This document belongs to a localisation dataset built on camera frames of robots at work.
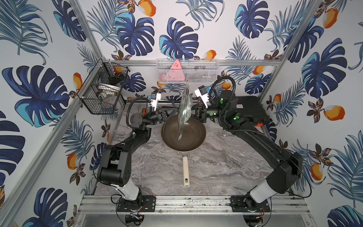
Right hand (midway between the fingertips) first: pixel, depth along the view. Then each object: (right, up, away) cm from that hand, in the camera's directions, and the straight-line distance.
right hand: (182, 111), depth 63 cm
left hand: (-3, +1, +5) cm, 6 cm away
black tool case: (+56, +7, +51) cm, 76 cm away
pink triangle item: (-5, +26, +27) cm, 38 cm away
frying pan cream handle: (+2, -34, +9) cm, 35 cm away
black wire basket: (-49, +13, +21) cm, 54 cm away
